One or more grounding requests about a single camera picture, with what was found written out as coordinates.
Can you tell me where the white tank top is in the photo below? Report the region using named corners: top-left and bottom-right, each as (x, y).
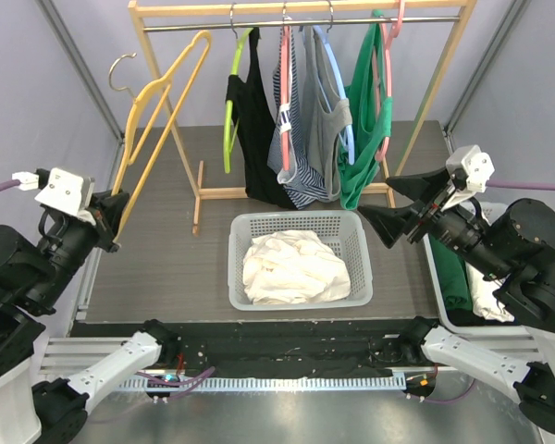
top-left (241, 230), bottom-right (352, 305)

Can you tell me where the yellow plastic hanger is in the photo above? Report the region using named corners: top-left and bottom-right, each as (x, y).
top-left (112, 31), bottom-right (212, 233)

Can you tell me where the lime green hanger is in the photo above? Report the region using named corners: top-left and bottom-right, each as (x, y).
top-left (223, 2), bottom-right (253, 174)

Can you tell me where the black tank top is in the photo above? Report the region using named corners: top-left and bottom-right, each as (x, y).
top-left (226, 28), bottom-right (296, 210)

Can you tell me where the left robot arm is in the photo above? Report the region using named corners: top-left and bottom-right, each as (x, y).
top-left (0, 191), bottom-right (180, 443)

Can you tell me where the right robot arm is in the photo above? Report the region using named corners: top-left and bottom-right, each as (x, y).
top-left (358, 167), bottom-right (555, 436)

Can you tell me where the light blue hanger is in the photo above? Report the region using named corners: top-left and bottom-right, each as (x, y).
top-left (300, 0), bottom-right (356, 166)

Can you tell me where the green tank top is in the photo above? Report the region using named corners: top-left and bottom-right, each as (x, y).
top-left (338, 23), bottom-right (393, 210)

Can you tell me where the blue striped tank top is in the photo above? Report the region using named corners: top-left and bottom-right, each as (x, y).
top-left (267, 29), bottom-right (327, 209)

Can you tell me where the grey tank top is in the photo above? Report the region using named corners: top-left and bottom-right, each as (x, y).
top-left (301, 25), bottom-right (353, 203)

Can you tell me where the pink hanger with green top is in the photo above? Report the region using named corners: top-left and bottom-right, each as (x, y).
top-left (374, 0), bottom-right (407, 163)

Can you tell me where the pink hanger with striped top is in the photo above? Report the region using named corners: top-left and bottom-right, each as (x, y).
top-left (278, 3), bottom-right (292, 171)

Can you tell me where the white basket centre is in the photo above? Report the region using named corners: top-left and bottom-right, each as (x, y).
top-left (228, 210), bottom-right (373, 312)

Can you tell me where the white basket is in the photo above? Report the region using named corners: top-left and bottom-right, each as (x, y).
top-left (423, 236), bottom-right (526, 338)
top-left (228, 210), bottom-right (373, 312)

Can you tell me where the green cloth in basket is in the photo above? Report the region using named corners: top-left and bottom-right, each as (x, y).
top-left (429, 236), bottom-right (473, 311)

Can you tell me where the white basket right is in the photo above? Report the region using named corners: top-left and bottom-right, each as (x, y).
top-left (423, 236), bottom-right (526, 338)

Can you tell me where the wooden clothes rack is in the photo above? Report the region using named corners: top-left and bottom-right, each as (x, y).
top-left (128, 0), bottom-right (477, 236)

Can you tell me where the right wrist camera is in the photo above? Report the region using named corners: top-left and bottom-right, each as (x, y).
top-left (441, 144), bottom-right (495, 211)

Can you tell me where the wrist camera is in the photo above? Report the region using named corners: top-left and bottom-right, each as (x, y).
top-left (35, 167), bottom-right (96, 226)
top-left (441, 144), bottom-right (495, 211)

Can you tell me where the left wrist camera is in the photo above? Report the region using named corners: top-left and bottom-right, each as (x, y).
top-left (35, 167), bottom-right (96, 226)

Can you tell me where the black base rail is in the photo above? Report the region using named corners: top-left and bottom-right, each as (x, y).
top-left (71, 317), bottom-right (438, 379)

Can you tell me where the white slotted cable duct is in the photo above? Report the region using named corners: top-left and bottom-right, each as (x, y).
top-left (117, 373), bottom-right (406, 394)

